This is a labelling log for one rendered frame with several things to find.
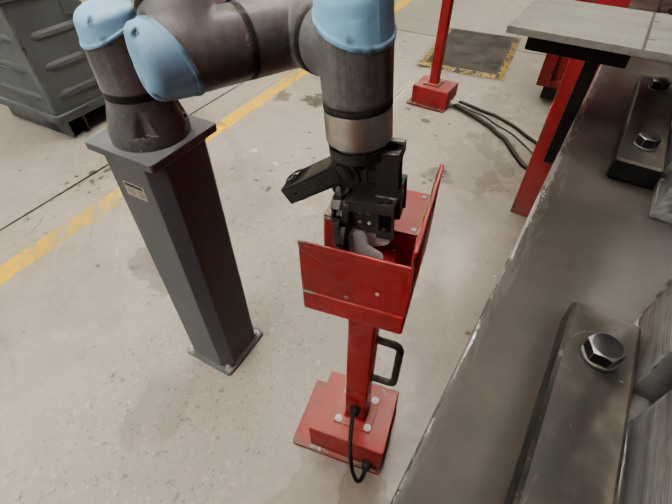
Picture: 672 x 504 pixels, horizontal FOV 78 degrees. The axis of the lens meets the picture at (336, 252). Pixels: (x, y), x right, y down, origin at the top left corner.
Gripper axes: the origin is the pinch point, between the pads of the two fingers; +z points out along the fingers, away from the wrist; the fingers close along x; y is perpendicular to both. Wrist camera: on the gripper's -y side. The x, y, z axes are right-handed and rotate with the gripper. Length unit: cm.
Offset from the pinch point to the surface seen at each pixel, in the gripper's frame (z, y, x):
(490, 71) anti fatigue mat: 75, 10, 269
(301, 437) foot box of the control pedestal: 72, -17, -3
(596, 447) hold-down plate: -14.0, 26.3, -25.4
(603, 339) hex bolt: -15.5, 26.9, -17.4
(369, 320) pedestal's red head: 7.2, 4.2, -4.9
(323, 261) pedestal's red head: -3.7, -2.2, -4.8
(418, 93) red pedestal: 66, -27, 205
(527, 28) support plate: -24.1, 18.3, 27.2
